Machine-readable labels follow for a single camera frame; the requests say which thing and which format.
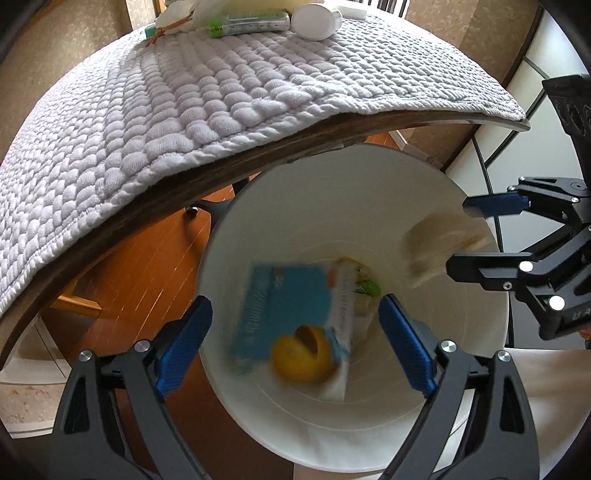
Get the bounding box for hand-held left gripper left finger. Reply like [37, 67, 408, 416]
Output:
[48, 295, 214, 480]

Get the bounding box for white cup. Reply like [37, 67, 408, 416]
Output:
[291, 4, 343, 41]

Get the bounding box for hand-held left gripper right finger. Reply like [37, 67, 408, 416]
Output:
[378, 293, 541, 480]

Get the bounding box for wooden table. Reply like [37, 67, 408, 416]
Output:
[0, 111, 532, 370]

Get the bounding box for green and yellow packet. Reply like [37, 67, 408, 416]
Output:
[339, 257, 383, 298]

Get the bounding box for grey quilted mat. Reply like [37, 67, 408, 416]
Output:
[0, 7, 527, 326]

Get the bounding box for dark wooden chair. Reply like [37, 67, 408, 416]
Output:
[369, 0, 411, 18]

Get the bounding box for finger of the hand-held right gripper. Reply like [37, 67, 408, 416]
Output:
[463, 175, 591, 232]
[446, 225, 588, 303]

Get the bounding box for green tube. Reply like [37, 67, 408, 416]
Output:
[205, 11, 291, 38]

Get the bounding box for yellow lemon peel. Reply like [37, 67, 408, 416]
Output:
[271, 325, 337, 384]

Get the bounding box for white panelled door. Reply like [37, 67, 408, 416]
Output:
[445, 41, 591, 259]

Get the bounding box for blue flat box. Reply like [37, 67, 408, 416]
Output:
[230, 263, 333, 374]

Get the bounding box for white round bin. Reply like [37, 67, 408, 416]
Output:
[196, 143, 511, 476]

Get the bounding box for white cabinet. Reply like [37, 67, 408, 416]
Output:
[0, 318, 65, 439]

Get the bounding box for white flat box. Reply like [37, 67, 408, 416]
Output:
[332, 0, 370, 20]

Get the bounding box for brown thin stick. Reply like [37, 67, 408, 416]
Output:
[144, 16, 195, 47]

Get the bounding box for black office chair base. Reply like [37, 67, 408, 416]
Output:
[185, 178, 252, 232]

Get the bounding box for light wooden frame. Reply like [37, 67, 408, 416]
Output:
[48, 281, 102, 319]

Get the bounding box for person's beige pants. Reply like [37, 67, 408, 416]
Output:
[505, 348, 591, 462]

